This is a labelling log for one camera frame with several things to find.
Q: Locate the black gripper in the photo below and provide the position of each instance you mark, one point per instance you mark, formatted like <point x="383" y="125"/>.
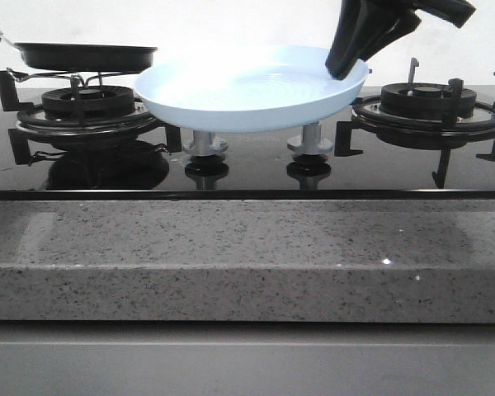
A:
<point x="367" y="27"/>

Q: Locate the light blue plate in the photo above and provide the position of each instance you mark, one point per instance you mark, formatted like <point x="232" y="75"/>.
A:
<point x="245" y="89"/>

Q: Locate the black frying pan green handle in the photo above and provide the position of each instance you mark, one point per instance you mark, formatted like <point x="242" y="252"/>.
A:
<point x="85" y="58"/>

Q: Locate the right black pan support grate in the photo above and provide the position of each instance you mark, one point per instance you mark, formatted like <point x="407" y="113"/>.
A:
<point x="467" y="121"/>

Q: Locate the black pan support grate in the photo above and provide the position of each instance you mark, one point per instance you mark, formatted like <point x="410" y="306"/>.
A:
<point x="38" y="137"/>
<point x="467" y="121"/>

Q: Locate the right silver stove knob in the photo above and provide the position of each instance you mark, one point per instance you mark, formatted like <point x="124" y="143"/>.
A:
<point x="310" y="141"/>

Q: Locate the silver stove knob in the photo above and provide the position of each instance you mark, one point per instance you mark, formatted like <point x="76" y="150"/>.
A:
<point x="205" y="144"/>
<point x="310" y="141"/>

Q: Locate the left silver stove knob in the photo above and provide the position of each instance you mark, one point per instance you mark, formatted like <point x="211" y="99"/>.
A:
<point x="205" y="144"/>

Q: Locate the left black gas burner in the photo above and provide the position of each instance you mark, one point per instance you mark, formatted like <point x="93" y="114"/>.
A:
<point x="99" y="101"/>

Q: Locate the left black pan support grate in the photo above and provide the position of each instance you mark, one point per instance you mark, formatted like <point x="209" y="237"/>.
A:
<point x="38" y="137"/>

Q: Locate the black glass cooktop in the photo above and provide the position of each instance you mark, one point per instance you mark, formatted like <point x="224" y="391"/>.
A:
<point x="362" y="166"/>

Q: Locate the wire pan reducer stand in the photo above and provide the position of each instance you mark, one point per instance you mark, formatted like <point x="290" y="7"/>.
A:
<point x="72" y="77"/>

